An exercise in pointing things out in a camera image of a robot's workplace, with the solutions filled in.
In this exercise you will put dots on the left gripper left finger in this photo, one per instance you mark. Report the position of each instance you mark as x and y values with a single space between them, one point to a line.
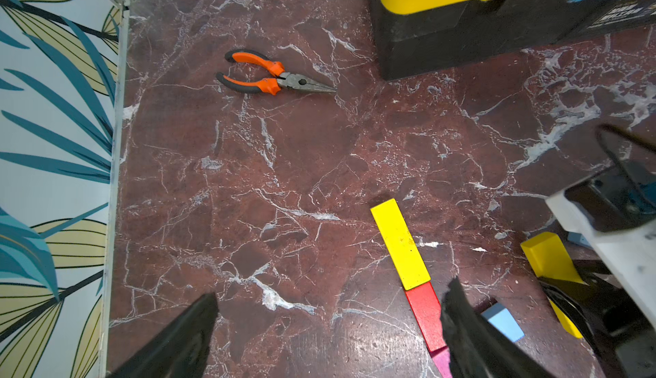
181 349

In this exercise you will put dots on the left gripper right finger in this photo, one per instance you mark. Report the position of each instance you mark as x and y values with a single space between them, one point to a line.
477 348

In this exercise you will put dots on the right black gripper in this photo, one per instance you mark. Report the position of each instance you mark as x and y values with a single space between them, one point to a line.
620 335

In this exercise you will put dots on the magenta small cube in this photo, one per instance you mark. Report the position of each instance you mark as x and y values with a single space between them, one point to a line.
441 359

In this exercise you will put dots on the light blue block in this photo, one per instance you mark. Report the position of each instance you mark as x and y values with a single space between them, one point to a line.
501 318

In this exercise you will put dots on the red block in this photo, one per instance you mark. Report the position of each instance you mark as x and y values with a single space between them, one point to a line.
427 309

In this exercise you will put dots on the yellow block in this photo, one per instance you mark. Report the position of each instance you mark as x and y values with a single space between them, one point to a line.
548 258
401 246

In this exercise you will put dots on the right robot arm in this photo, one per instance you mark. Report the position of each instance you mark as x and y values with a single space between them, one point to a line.
618 221

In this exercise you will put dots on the yellow black toolbox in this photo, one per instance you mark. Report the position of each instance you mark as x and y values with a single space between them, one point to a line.
419 36

